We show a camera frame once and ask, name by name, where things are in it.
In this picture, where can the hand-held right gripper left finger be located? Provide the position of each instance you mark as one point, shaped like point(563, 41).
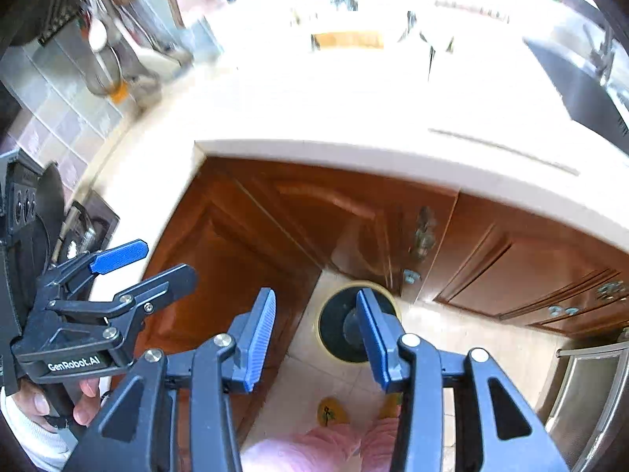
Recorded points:
point(258, 339)

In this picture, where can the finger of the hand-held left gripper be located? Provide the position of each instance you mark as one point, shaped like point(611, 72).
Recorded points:
point(167, 282)
point(120, 255)

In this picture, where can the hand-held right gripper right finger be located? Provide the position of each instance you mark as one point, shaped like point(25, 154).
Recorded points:
point(373, 339)

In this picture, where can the black yellow-rimmed trash bin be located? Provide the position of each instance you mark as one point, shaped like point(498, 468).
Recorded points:
point(334, 319)

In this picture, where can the person's left hand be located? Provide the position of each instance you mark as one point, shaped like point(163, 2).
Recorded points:
point(88, 403)

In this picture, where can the black gas stove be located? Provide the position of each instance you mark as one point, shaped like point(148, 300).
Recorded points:
point(93, 226)

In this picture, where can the plain wooden corner cabinet door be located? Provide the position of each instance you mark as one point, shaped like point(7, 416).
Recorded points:
point(206, 236)

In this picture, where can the yellow slipper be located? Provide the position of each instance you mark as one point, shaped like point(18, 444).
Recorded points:
point(390, 405)
point(333, 412)

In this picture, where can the blue round cabinet knob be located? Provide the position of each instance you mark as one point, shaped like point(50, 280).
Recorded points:
point(609, 289)
point(409, 276)
point(560, 310)

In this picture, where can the person's pink pants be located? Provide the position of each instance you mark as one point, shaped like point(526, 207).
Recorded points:
point(304, 450)

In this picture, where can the wooden cabinet door single knob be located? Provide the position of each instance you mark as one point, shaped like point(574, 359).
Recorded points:
point(334, 221)

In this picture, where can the wide wooden cabinet door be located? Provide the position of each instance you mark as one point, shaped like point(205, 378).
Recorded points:
point(516, 255)

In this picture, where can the metal strainer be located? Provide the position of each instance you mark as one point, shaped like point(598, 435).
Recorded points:
point(103, 76)

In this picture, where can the white ladle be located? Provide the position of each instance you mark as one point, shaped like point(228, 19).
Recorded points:
point(97, 35)

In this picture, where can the wooden cabinet door two knobs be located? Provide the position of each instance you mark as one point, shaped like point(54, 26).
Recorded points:
point(585, 314)

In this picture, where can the metal framed glass door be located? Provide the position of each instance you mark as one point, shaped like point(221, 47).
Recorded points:
point(585, 403)

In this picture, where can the orange flat board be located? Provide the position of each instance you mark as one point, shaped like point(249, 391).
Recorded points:
point(346, 40)

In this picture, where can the stainless steel sink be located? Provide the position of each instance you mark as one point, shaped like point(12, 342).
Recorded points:
point(565, 78)

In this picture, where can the metal faucet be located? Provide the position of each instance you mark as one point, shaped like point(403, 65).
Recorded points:
point(602, 54)

